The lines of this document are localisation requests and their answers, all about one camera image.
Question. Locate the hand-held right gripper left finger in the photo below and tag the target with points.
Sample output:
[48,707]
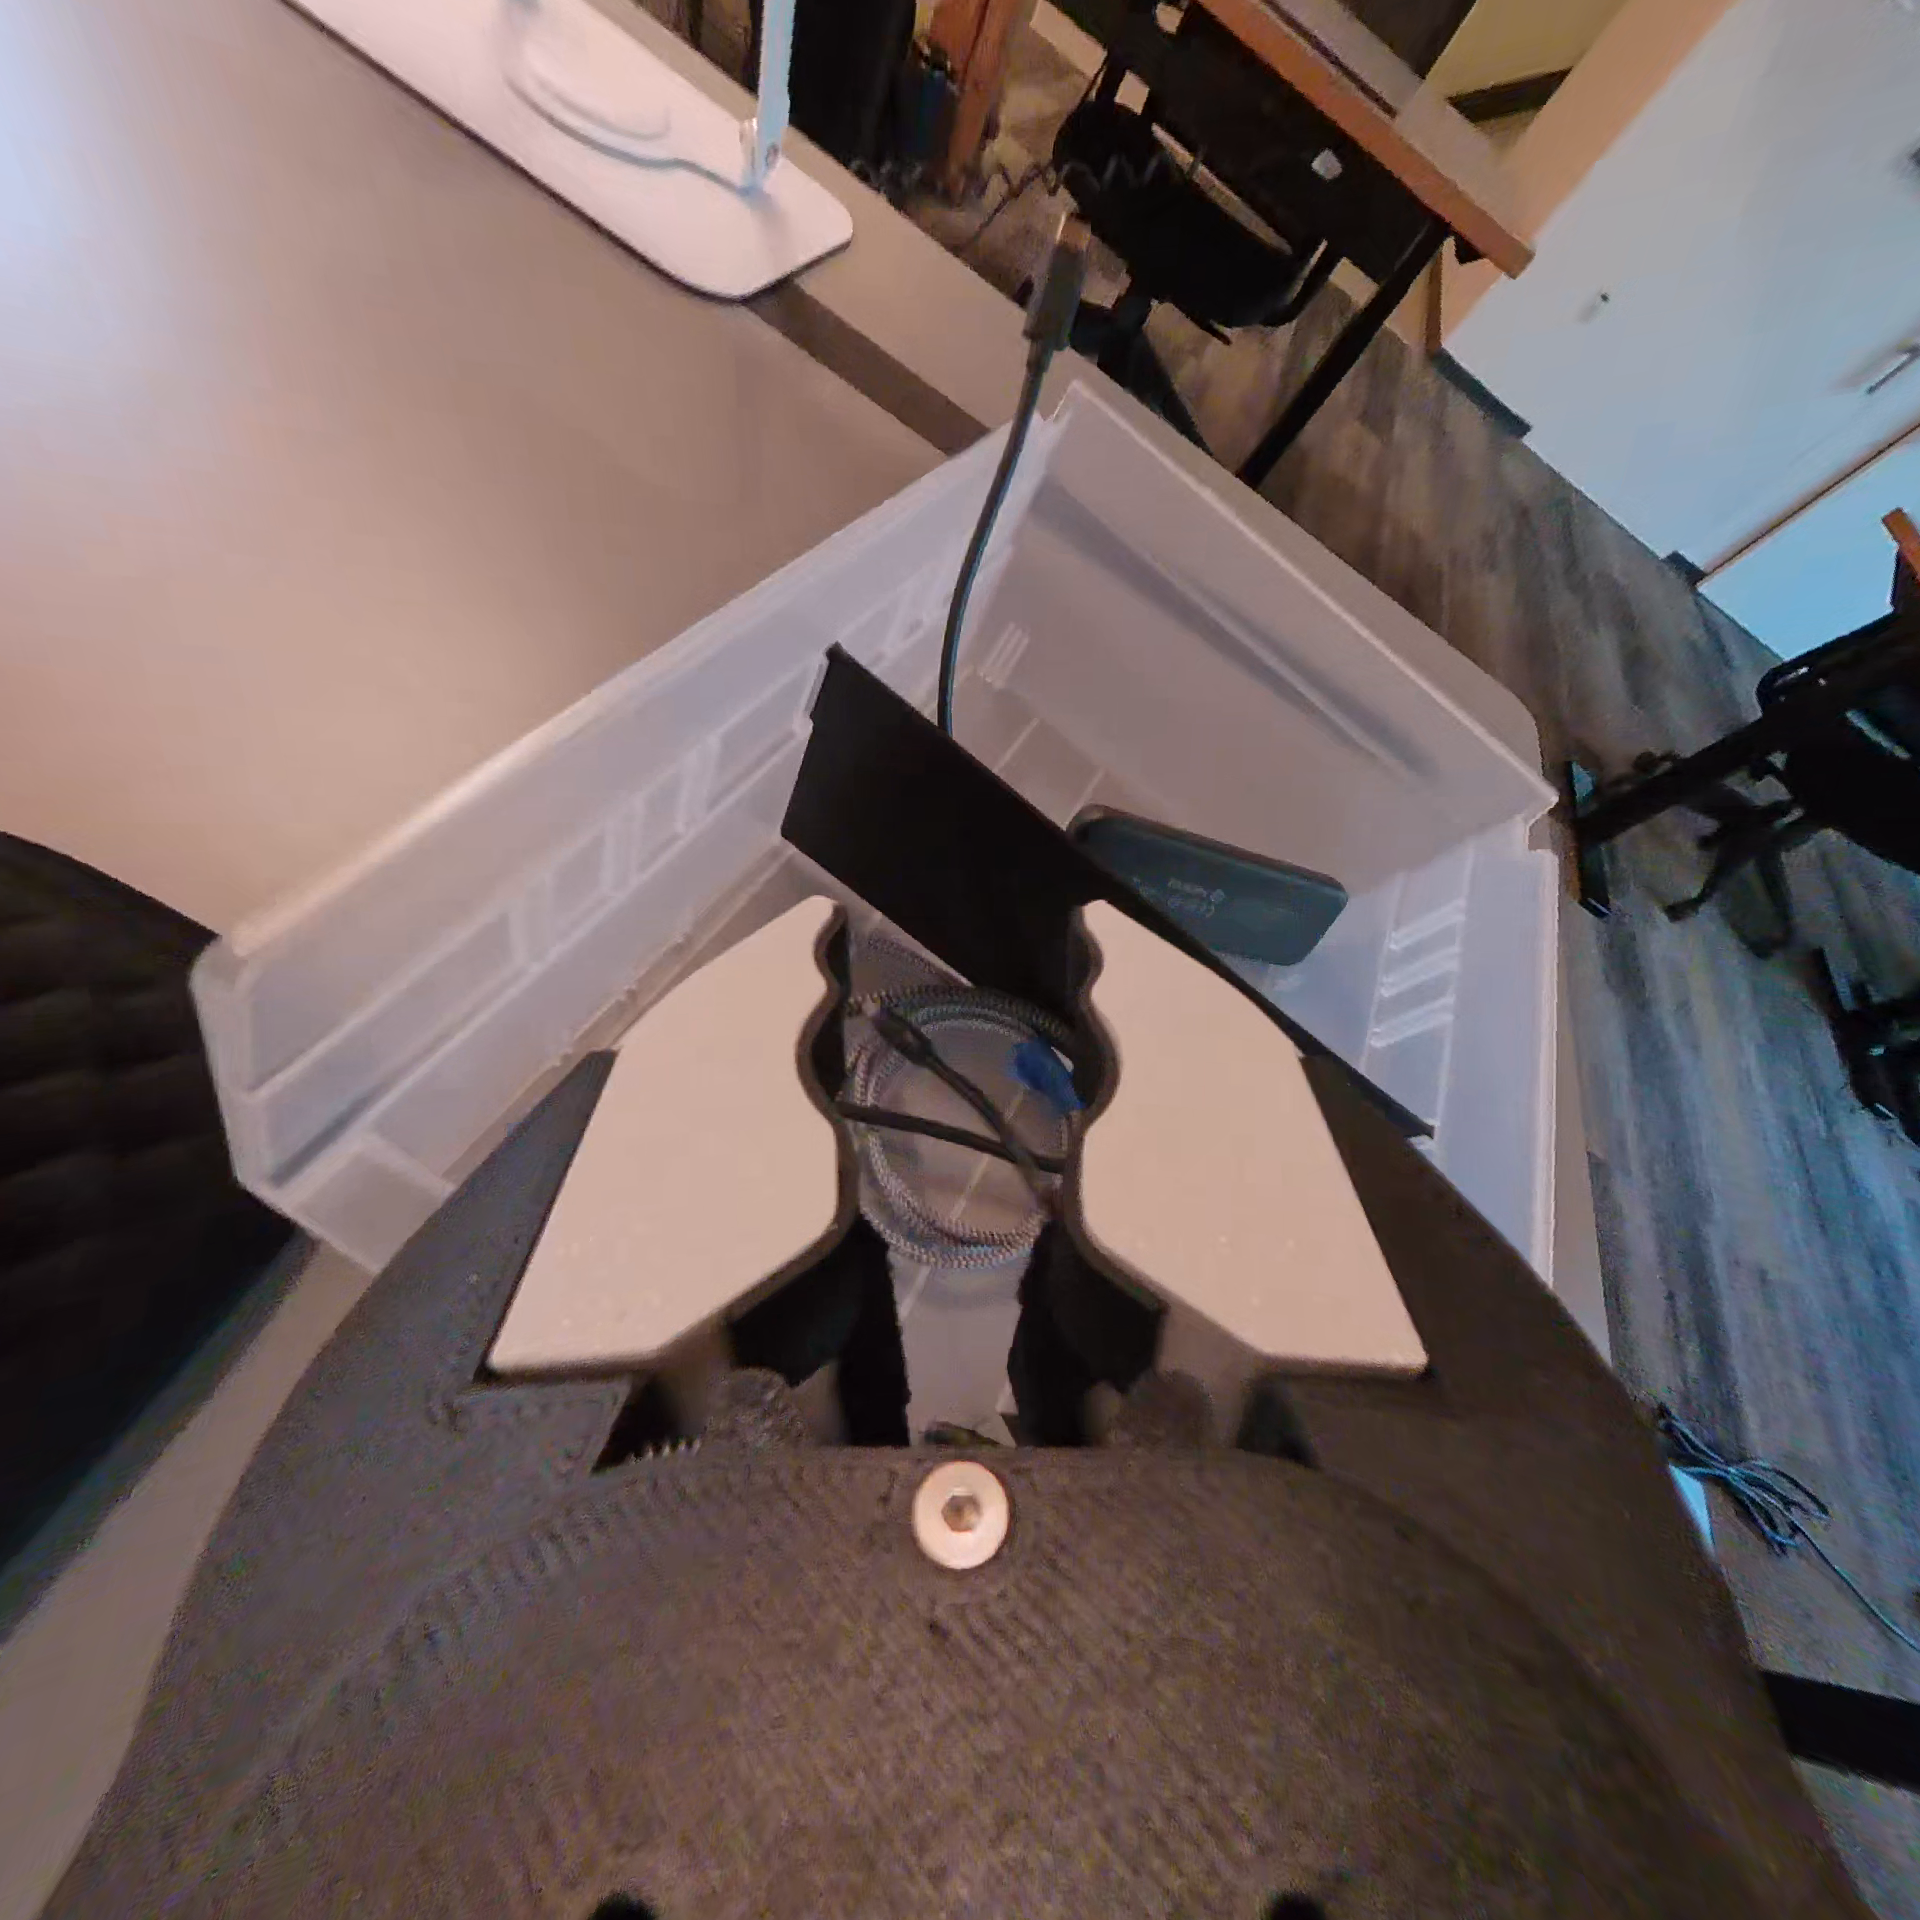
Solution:
[693,1169]

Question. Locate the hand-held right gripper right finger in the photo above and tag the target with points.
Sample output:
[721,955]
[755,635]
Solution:
[1231,1188]

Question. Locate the slim dark USB hub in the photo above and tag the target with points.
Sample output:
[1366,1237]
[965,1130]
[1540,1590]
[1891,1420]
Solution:
[1214,894]

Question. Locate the clear plastic bin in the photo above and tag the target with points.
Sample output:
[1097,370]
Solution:
[1231,599]

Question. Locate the black bin divider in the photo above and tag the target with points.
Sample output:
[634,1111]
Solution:
[932,808]

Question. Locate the black textured wrist rest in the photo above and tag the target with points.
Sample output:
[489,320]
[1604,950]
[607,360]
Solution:
[105,1169]

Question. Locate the black office chair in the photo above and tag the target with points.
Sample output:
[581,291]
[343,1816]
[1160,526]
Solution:
[1202,228]

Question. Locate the white document stand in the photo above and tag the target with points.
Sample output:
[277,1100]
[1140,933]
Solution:
[602,136]

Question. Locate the wooden background desk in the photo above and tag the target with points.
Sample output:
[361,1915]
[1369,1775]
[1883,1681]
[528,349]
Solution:
[1380,136]

